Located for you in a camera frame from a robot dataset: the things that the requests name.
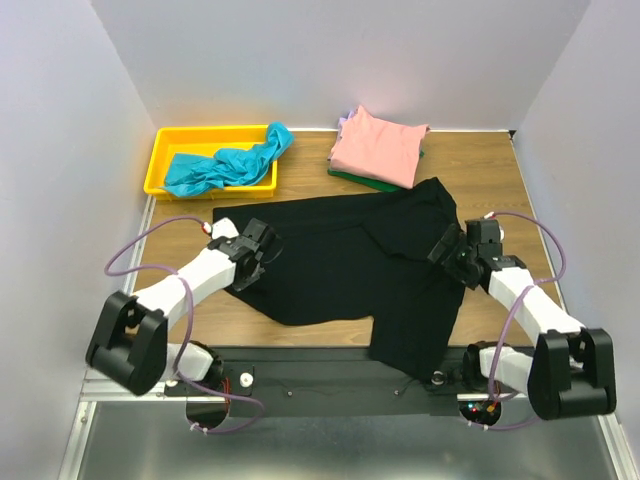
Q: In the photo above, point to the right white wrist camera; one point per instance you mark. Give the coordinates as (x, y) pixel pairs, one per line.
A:
(495, 230)

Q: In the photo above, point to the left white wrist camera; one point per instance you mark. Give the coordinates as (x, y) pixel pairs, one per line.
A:
(221, 228)

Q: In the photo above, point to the aluminium frame rail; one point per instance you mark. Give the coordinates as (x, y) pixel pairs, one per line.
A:
(119, 436)

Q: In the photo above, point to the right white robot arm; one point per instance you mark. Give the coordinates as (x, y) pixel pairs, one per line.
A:
(570, 372)

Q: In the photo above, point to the pink folded t-shirt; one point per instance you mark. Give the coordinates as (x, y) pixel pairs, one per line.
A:
(370, 132)

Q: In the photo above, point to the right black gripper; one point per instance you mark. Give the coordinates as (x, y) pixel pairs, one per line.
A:
(447, 248)

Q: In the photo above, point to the green folded t-shirt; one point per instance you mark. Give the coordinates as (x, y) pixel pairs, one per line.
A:
(388, 170)

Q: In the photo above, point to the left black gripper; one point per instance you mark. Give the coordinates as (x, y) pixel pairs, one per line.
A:
(243, 284)

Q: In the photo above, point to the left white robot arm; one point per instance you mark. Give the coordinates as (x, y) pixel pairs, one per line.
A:
(130, 342)

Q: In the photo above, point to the teal t-shirt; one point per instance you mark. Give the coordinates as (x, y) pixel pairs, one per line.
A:
(190, 175)

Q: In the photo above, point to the lavender folded t-shirt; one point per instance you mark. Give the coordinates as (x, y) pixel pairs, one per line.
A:
(345, 124)

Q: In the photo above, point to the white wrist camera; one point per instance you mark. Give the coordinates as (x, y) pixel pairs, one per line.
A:
(221, 228)
(495, 230)

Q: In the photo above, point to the black t-shirt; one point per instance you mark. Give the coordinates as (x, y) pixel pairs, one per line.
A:
(352, 256)

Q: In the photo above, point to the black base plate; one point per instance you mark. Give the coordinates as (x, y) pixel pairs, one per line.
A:
(343, 381)

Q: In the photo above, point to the yellow plastic bin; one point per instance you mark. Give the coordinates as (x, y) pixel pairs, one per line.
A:
(206, 141)

